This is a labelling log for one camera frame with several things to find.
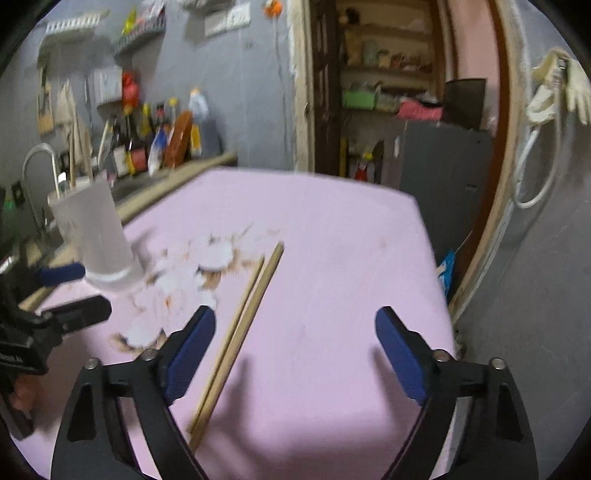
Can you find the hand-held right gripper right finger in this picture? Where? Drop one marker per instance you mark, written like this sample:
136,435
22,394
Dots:
401,355

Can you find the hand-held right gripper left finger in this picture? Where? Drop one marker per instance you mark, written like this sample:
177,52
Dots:
194,350

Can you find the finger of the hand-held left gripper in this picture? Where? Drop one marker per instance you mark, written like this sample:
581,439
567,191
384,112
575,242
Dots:
78,314
62,273

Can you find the white cup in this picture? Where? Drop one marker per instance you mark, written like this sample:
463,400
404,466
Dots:
90,230

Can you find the person's left hand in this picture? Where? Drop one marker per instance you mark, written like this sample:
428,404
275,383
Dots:
22,393

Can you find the blue snack packet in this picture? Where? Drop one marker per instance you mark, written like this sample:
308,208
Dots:
447,273

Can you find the metal sink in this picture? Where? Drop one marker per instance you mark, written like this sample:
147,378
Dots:
130,187

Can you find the metal faucet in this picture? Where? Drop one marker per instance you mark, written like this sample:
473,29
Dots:
34,157

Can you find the dark sauce bottle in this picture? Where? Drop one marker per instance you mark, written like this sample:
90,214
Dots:
137,154
121,159

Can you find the pink floral tablecloth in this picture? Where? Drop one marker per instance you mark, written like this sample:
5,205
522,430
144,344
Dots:
332,240

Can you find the white blue packet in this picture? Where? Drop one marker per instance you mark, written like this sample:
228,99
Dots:
157,148

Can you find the hanging beige cloth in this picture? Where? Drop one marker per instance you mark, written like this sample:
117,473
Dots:
64,110

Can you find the hanging wooden board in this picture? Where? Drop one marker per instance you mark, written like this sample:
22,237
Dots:
45,107

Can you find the grey cabinet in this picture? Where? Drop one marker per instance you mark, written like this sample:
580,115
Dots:
443,184

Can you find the orange brown packet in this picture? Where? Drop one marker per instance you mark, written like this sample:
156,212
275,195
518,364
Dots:
178,138

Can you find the red labelled bottle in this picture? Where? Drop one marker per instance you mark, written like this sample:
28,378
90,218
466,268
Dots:
160,117

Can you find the red container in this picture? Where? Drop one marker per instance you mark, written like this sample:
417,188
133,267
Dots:
361,171

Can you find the red plastic bag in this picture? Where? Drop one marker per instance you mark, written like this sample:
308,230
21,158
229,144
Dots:
130,87

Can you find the small yellow capped bottle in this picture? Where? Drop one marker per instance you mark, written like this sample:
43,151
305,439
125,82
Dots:
172,108

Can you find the yellow stick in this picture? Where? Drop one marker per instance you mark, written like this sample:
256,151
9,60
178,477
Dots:
342,154

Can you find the pink plastic bag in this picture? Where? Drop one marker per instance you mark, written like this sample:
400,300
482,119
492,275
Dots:
418,110

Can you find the black panel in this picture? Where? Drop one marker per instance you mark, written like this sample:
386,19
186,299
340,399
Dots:
465,104

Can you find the green box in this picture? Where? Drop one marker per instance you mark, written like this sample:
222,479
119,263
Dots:
358,99

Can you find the yellow packet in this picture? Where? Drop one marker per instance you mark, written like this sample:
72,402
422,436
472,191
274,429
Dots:
130,21

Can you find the dark wooden door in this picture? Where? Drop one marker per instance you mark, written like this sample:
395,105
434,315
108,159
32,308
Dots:
325,87

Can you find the wooden shelf unit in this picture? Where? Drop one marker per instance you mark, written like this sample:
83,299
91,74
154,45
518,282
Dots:
392,69

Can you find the white rubber glove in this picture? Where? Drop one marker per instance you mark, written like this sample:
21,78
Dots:
545,92
579,92

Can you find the pale jar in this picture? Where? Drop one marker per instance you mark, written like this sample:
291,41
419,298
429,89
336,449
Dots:
369,53

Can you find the black wall socket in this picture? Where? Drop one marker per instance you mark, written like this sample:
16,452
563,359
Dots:
17,193

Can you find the white wall box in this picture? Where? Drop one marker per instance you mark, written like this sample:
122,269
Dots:
108,85

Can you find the wooden door frame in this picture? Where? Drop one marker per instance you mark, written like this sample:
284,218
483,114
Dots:
496,138

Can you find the grey wall rack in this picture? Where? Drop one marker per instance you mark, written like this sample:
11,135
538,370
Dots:
141,33

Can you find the white wall rack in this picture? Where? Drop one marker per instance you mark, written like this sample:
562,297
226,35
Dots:
76,21

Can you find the white wall socket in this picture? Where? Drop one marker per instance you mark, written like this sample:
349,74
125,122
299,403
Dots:
226,21

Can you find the orange wall hook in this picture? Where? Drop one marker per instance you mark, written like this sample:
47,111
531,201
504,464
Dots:
274,7

